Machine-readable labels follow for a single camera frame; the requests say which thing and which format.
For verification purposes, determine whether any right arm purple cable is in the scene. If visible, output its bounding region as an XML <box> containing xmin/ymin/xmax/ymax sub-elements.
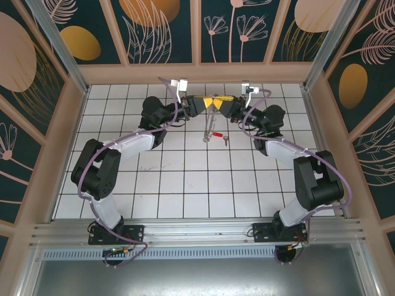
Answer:
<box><xmin>241</xmin><ymin>88</ymin><xmax>354</xmax><ymax>266</ymax></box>

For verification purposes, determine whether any aluminium side rail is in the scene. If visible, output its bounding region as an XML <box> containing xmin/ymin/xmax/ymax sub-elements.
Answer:
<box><xmin>301</xmin><ymin>88</ymin><xmax>352</xmax><ymax>218</ymax></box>

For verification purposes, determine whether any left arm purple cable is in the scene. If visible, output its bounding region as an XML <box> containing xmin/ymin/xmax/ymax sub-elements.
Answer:
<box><xmin>77</xmin><ymin>76</ymin><xmax>151</xmax><ymax>268</ymax></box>

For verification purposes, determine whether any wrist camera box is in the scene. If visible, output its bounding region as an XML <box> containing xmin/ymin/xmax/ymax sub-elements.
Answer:
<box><xmin>241</xmin><ymin>80</ymin><xmax>259</xmax><ymax>94</ymax></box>
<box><xmin>170</xmin><ymin>77</ymin><xmax>189</xmax><ymax>93</ymax></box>

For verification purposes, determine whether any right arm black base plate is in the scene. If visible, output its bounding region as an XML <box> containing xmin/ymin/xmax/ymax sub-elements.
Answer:
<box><xmin>252</xmin><ymin>222</ymin><xmax>309</xmax><ymax>245</ymax></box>

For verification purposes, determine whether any aluminium frame post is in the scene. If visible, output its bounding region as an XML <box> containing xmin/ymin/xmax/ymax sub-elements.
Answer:
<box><xmin>26</xmin><ymin>0</ymin><xmax>91</xmax><ymax>95</ymax></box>
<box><xmin>302</xmin><ymin>0</ymin><xmax>362</xmax><ymax>91</ymax></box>

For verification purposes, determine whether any grey slotted cable duct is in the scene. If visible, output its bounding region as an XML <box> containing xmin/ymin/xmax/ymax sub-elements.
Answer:
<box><xmin>41</xmin><ymin>248</ymin><xmax>280</xmax><ymax>261</ymax></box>

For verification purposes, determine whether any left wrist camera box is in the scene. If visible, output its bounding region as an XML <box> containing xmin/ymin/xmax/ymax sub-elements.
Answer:
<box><xmin>170</xmin><ymin>77</ymin><xmax>189</xmax><ymax>93</ymax></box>

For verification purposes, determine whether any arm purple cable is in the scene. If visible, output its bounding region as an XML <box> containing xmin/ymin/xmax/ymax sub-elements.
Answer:
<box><xmin>241</xmin><ymin>88</ymin><xmax>354</xmax><ymax>266</ymax></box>
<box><xmin>77</xmin><ymin>76</ymin><xmax>151</xmax><ymax>268</ymax></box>

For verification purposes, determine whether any wired connector board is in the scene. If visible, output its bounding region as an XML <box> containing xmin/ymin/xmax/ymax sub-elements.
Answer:
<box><xmin>103</xmin><ymin>246</ymin><xmax>134</xmax><ymax>258</ymax></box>
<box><xmin>286</xmin><ymin>240</ymin><xmax>309</xmax><ymax>251</ymax></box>

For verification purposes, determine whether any aluminium mounting rail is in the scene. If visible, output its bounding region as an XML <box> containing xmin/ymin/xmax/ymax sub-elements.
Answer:
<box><xmin>29</xmin><ymin>217</ymin><xmax>368</xmax><ymax>248</ymax></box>

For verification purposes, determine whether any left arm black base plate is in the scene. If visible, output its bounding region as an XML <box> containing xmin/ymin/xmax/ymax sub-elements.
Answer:
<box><xmin>88</xmin><ymin>224</ymin><xmax>146</xmax><ymax>246</ymax></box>

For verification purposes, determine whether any grey metal sheet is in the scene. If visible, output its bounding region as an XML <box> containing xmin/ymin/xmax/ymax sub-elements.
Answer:
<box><xmin>18</xmin><ymin>257</ymin><xmax>380</xmax><ymax>296</ymax></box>

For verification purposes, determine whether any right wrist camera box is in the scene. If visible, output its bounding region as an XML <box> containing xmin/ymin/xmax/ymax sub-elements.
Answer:
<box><xmin>241</xmin><ymin>80</ymin><xmax>259</xmax><ymax>94</ymax></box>

